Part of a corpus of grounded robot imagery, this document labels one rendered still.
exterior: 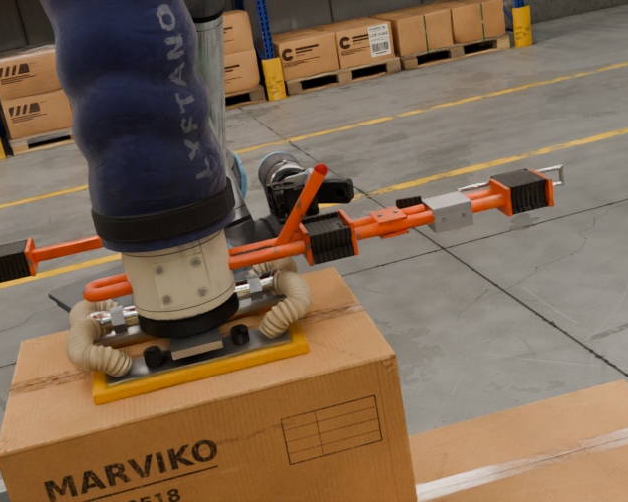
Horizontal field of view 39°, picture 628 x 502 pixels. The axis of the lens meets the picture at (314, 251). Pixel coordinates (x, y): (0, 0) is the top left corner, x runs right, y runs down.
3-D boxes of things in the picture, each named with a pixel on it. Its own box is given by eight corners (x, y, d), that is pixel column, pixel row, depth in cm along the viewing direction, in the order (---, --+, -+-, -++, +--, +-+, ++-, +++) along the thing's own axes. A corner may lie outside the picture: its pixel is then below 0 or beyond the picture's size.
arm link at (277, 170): (311, 198, 187) (304, 154, 183) (316, 204, 182) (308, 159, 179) (270, 207, 186) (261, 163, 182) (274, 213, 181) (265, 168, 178)
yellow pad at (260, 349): (95, 407, 134) (86, 378, 132) (96, 377, 143) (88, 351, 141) (311, 353, 139) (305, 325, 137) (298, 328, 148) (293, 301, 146)
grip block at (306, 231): (311, 268, 145) (305, 235, 142) (299, 249, 154) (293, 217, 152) (360, 256, 146) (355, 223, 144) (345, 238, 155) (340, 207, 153)
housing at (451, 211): (436, 234, 149) (433, 209, 147) (423, 223, 155) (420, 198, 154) (474, 225, 150) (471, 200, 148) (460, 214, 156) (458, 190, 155)
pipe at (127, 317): (89, 380, 134) (79, 348, 132) (92, 318, 158) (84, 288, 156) (304, 328, 139) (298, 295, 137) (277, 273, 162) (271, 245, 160)
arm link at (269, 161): (303, 185, 199) (292, 142, 195) (314, 199, 187) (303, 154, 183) (262, 197, 198) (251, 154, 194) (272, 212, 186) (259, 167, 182)
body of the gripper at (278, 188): (281, 227, 170) (270, 210, 181) (324, 218, 171) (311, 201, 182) (274, 189, 167) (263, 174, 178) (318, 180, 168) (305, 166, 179)
